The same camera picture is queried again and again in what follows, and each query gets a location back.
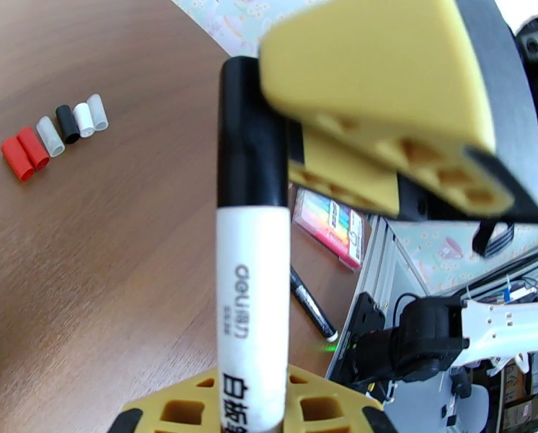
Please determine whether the thin black pen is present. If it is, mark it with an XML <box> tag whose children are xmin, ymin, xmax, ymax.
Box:
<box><xmin>288</xmin><ymin>264</ymin><xmax>331</xmax><ymax>333</ymax></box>

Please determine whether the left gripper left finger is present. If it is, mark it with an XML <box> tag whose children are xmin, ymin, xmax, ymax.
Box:
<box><xmin>106</xmin><ymin>367</ymin><xmax>221</xmax><ymax>433</ymax></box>

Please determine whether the black whiteboard marker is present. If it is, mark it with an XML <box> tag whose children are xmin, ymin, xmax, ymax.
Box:
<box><xmin>214</xmin><ymin>205</ymin><xmax>293</xmax><ymax>433</ymax></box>

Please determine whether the pack of coloured highlighters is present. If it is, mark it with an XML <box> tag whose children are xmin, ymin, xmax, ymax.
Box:
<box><xmin>292</xmin><ymin>187</ymin><xmax>373</xmax><ymax>271</ymax></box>

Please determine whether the aluminium front beam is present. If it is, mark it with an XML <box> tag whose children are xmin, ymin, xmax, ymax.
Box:
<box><xmin>330</xmin><ymin>214</ymin><xmax>432</xmax><ymax>383</ymax></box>

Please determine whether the red pen cap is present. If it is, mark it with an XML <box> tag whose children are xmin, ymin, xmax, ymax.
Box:
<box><xmin>16</xmin><ymin>126</ymin><xmax>51</xmax><ymax>171</ymax></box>
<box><xmin>0</xmin><ymin>136</ymin><xmax>35</xmax><ymax>183</ymax></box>

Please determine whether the cardboard box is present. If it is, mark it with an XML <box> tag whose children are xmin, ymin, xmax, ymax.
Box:
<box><xmin>503</xmin><ymin>364</ymin><xmax>538</xmax><ymax>430</ymax></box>

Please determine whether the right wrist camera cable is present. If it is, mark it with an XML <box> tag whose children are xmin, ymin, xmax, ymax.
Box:
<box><xmin>472</xmin><ymin>222</ymin><xmax>516</xmax><ymax>259</ymax></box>

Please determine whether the translucent grey pen cap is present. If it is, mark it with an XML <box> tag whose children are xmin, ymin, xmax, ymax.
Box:
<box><xmin>86</xmin><ymin>93</ymin><xmax>110</xmax><ymax>132</ymax></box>
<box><xmin>35</xmin><ymin>115</ymin><xmax>66</xmax><ymax>159</ymax></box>

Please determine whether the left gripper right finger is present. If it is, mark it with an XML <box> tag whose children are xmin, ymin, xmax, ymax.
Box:
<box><xmin>286</xmin><ymin>364</ymin><xmax>399</xmax><ymax>433</ymax></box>

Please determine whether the black pen cap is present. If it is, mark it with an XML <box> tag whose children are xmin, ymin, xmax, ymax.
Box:
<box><xmin>54</xmin><ymin>104</ymin><xmax>81</xmax><ymax>145</ymax></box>
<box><xmin>216</xmin><ymin>56</ymin><xmax>290</xmax><ymax>208</ymax></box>

